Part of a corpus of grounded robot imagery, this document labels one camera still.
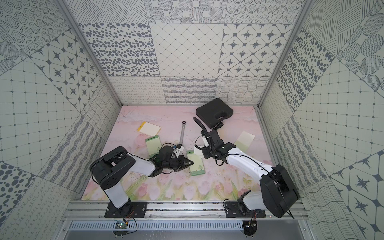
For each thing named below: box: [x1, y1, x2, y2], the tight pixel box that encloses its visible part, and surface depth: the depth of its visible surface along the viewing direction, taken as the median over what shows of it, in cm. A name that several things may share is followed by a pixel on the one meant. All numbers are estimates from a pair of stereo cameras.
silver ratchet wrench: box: [179, 120, 187, 145], surface depth 107 cm
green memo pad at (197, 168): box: [186, 150, 206, 177], surface depth 89 cm
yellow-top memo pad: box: [137, 121, 162, 137], surface depth 109 cm
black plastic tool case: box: [196, 98, 234, 129], surface depth 113 cm
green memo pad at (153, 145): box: [145, 135, 162, 158], surface depth 100 cm
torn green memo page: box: [234, 130, 256, 153], surface depth 103 cm
